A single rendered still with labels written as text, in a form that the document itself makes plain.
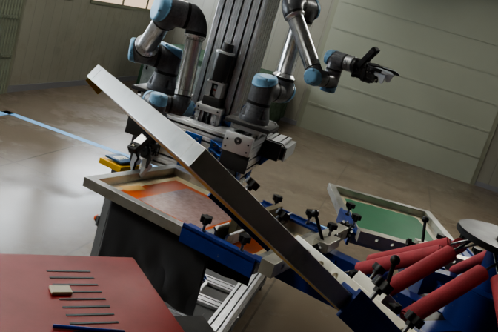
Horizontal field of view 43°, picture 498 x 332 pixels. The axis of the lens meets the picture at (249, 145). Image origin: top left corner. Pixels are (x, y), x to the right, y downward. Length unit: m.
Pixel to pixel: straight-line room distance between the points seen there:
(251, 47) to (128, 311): 1.99
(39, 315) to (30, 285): 0.11
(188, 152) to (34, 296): 0.54
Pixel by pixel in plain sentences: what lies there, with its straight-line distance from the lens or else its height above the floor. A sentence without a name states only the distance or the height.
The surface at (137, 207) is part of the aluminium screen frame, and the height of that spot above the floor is 0.98.
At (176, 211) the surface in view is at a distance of 2.44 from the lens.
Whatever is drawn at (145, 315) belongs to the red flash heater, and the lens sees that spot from 1.39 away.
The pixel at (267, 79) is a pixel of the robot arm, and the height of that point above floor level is 1.48.
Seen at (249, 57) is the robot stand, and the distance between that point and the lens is 3.15.
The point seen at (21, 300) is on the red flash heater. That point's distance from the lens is 1.36.
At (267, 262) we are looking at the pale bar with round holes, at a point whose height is 1.03.
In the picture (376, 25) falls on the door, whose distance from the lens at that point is 10.80.
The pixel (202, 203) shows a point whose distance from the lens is 2.61.
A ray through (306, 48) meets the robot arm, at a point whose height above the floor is 1.67.
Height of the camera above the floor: 1.79
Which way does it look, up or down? 12 degrees down
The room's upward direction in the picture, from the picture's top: 17 degrees clockwise
